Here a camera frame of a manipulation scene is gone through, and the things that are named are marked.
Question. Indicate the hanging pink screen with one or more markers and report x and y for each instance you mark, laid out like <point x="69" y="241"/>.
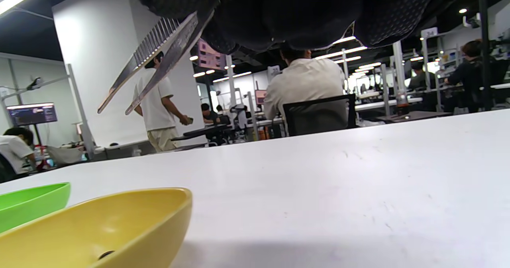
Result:
<point x="211" y="56"/>

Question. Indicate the black background desk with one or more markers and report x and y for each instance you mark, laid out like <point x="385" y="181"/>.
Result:
<point x="203" y="132"/>

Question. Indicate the green plastic dish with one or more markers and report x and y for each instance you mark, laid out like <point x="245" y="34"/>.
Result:
<point x="28" y="204"/>

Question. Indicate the dark screen monitor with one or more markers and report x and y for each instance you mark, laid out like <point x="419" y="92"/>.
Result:
<point x="32" y="114"/>

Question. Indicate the row of ceiling light strips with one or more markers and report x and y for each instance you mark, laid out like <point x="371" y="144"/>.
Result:
<point x="342" y="50"/>

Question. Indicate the metal tweezers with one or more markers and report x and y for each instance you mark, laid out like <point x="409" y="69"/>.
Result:
<point x="175" y="45"/>

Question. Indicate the black mesh office chair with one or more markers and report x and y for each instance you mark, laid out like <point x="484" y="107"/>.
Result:
<point x="318" y="116"/>

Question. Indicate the aluminium frame post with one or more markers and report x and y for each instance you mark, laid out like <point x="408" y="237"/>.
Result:
<point x="398" y="69"/>

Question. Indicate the shelf rack with goods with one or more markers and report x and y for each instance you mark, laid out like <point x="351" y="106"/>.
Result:
<point x="448" y="57"/>

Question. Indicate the yellow small dish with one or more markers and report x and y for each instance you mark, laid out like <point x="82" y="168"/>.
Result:
<point x="99" y="228"/>

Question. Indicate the pink screen monitor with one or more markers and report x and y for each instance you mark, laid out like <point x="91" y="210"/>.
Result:
<point x="260" y="96"/>

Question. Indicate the black frame post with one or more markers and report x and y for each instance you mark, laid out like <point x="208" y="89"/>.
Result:
<point x="484" y="45"/>

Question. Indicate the grey metal frame stand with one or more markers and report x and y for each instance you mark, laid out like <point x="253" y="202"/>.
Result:
<point x="81" y="112"/>

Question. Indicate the dark bottle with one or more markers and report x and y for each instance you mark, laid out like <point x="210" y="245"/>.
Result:
<point x="402" y="105"/>

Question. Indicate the person's right hand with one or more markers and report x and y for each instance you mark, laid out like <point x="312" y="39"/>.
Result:
<point x="299" y="13"/>

